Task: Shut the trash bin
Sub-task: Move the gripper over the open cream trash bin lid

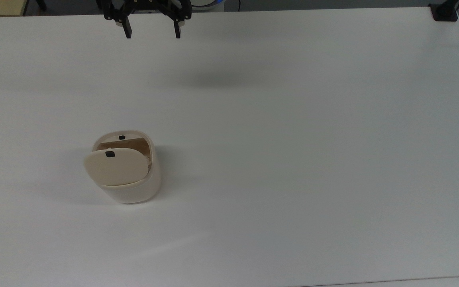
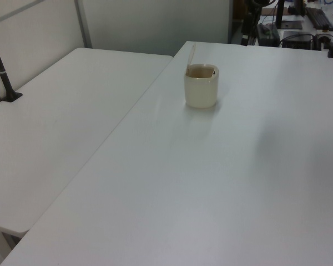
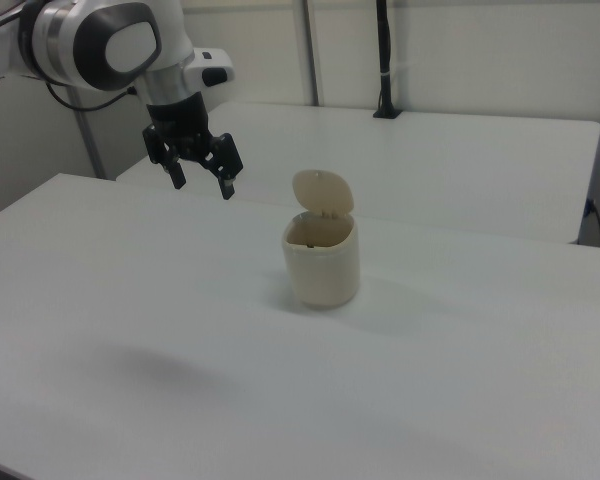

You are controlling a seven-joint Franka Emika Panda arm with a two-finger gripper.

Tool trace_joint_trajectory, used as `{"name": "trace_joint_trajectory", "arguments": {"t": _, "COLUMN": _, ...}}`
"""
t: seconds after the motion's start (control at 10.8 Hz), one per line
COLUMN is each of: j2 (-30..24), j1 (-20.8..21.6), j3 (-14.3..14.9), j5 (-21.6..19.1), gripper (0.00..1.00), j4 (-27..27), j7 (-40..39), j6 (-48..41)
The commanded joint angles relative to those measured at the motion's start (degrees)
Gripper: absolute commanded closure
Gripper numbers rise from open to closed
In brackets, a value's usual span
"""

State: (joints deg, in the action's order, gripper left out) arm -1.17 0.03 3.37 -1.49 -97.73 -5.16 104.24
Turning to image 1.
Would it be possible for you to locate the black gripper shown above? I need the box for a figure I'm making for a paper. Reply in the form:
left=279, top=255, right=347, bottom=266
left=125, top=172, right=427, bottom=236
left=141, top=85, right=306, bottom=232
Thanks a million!
left=96, top=0, right=192, bottom=39

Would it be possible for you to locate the cream trash bin lid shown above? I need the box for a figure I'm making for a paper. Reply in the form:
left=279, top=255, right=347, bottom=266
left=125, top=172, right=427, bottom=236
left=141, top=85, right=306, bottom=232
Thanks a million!
left=84, top=147, right=150, bottom=187

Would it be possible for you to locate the cream plastic trash bin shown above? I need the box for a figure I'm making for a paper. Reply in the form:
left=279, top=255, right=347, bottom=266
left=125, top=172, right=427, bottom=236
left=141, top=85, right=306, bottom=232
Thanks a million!
left=92, top=130, right=161, bottom=204

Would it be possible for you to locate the black table clamp mount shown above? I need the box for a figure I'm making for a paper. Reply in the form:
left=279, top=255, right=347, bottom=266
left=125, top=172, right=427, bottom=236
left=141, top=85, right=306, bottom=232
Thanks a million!
left=429, top=0, right=459, bottom=22

